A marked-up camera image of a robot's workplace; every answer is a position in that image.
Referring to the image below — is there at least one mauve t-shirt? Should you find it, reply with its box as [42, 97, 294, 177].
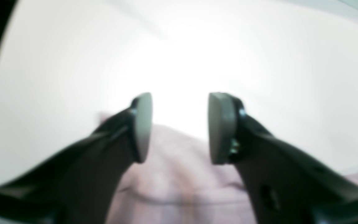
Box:
[105, 125, 358, 224]

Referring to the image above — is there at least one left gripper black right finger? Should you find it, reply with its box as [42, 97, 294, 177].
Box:
[208, 92, 358, 224]

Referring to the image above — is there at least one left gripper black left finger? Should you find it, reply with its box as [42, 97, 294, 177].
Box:
[0, 92, 153, 224]

